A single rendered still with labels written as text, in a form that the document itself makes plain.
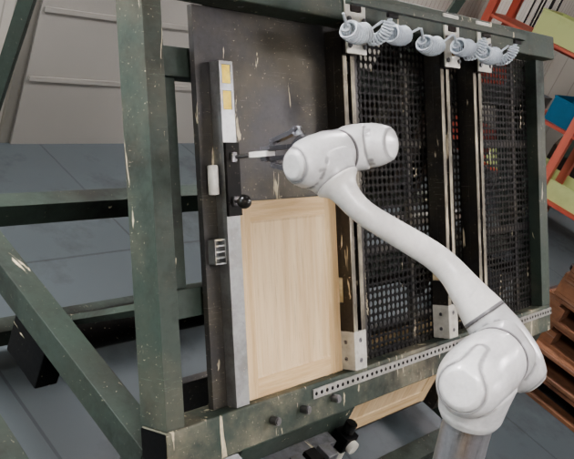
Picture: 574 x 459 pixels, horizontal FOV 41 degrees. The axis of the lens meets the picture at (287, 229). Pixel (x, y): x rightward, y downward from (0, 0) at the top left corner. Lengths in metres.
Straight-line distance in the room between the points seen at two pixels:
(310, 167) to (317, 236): 0.82
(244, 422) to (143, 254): 0.56
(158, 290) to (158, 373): 0.21
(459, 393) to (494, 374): 0.07
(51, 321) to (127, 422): 0.44
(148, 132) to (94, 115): 3.57
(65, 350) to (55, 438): 0.91
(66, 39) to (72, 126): 0.64
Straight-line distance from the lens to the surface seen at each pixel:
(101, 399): 2.24
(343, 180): 1.64
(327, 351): 2.47
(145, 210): 1.96
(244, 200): 1.99
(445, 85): 2.94
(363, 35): 2.33
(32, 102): 5.22
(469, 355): 1.52
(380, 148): 1.72
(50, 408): 3.34
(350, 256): 2.44
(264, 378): 2.27
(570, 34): 7.65
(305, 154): 1.61
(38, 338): 2.49
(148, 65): 1.96
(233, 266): 2.12
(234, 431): 2.18
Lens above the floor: 2.26
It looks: 25 degrees down
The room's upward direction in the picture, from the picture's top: 23 degrees clockwise
